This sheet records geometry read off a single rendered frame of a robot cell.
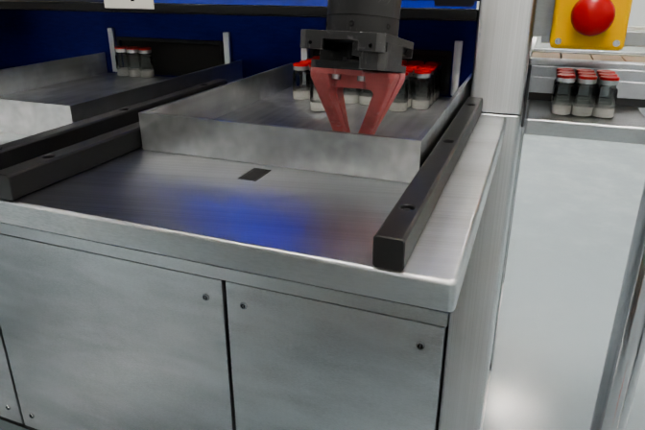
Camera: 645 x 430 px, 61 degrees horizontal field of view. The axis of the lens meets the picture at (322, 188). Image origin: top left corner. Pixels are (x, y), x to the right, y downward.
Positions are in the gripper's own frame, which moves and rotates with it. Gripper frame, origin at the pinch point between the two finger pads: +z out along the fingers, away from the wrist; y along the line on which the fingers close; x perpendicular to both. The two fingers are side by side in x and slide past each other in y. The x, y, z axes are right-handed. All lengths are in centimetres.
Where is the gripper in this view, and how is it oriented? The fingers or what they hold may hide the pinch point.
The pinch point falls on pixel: (352, 151)
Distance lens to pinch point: 45.6
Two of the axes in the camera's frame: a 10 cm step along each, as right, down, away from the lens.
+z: -0.7, 9.7, 2.1
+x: -9.3, -1.4, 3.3
